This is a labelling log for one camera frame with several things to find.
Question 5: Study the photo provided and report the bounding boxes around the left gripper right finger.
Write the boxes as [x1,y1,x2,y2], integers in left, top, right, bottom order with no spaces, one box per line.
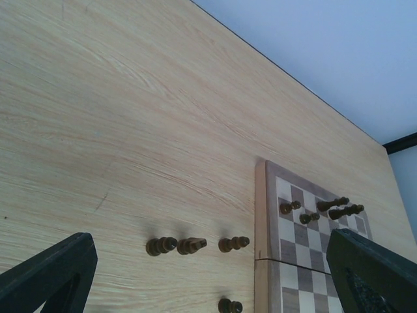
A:
[326,228,416,312]

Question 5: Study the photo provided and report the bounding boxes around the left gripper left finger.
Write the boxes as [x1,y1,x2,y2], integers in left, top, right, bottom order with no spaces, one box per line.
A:
[1,232,98,312]

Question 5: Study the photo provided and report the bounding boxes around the dark queen piece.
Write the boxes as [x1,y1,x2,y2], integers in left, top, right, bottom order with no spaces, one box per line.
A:
[316,197,350,212]

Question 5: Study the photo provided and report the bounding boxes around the dark rook piece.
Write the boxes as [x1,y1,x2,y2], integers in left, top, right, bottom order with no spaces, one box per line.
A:
[146,237,178,256]

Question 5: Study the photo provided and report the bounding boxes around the dark knight piece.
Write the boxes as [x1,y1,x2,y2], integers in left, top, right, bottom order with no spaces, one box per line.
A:
[177,237,207,255]

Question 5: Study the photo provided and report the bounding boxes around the dark bishop piece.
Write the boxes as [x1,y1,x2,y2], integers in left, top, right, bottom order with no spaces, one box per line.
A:
[218,236,250,253]

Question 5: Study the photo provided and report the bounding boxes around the dark king on board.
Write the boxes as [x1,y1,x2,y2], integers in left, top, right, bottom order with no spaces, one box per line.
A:
[328,204,364,220]

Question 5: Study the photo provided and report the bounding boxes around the wooden chess board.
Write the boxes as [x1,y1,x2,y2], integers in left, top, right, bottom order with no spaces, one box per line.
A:
[254,160,372,312]

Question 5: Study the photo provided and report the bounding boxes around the dark pawn on board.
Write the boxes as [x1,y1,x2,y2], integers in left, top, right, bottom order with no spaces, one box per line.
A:
[299,213,320,225]

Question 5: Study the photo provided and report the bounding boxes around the dark pawn corner board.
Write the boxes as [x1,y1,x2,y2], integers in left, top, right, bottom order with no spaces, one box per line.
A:
[280,201,301,215]

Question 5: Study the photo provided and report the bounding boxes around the dark pawn beside board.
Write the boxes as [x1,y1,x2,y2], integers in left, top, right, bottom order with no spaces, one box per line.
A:
[218,298,243,313]

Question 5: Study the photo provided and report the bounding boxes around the black aluminium frame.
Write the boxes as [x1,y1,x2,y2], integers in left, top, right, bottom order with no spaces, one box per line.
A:
[383,132,417,155]

